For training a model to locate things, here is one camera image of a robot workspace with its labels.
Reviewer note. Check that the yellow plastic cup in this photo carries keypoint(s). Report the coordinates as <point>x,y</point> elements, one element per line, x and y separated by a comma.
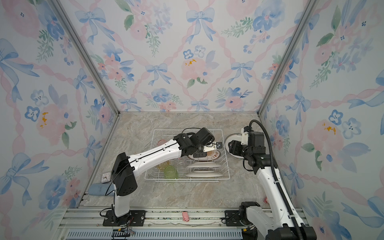
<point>163,166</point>

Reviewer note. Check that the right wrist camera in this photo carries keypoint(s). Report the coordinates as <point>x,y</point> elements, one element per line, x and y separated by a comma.
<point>245,135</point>

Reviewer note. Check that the white plate red text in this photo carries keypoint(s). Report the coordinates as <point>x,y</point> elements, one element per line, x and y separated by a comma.
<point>236,137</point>

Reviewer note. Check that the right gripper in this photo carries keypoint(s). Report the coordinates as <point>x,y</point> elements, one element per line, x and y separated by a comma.
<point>234,148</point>

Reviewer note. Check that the green rimmed plate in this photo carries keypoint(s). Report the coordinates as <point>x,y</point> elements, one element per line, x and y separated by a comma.
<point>235,156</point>

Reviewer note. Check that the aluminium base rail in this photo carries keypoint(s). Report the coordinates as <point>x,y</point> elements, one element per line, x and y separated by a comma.
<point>86,223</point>

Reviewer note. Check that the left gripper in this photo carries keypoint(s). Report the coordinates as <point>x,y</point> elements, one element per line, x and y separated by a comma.
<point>203,155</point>

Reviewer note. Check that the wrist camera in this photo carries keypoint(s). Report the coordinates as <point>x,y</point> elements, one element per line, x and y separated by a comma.
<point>213,146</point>
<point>245,135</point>

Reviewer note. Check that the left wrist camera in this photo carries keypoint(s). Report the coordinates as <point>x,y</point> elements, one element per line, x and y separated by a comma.
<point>213,146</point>

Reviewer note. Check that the green plastic cup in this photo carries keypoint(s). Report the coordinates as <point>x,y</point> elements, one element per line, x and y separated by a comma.
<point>171,173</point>

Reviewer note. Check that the small white clock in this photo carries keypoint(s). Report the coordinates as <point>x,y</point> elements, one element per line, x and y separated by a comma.
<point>106,178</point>

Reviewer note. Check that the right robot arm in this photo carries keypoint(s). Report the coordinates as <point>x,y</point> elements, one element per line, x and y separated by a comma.
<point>285,222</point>

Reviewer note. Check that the pink plastic cup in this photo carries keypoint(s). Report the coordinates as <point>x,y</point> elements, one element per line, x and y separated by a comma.
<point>161,142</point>

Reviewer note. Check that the white wire dish rack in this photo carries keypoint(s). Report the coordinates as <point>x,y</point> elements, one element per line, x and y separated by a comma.
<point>154,174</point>

